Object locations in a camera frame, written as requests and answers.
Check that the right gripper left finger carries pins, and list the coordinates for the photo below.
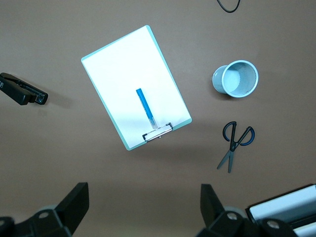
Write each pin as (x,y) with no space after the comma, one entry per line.
(69,207)

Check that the white paper in tray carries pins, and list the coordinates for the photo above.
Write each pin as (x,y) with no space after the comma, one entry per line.
(284,202)

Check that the teal clipboard with metal clip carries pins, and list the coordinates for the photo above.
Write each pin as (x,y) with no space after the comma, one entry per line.
(182,123)

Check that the white paper sheet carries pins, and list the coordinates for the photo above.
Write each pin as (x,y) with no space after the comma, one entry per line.
(128,81)

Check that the black stacked paper tray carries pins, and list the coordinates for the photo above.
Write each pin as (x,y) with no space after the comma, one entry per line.
(249,214)

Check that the blue marker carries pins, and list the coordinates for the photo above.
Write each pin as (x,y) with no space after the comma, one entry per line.
(144,103)

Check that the light blue mesh pen cup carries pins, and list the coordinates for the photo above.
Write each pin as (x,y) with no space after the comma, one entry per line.
(240,81)

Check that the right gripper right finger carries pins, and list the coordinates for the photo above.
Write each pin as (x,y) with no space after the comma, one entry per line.
(214,217)

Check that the black stapler with red tip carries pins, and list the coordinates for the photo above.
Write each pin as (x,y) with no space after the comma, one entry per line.
(17,91)

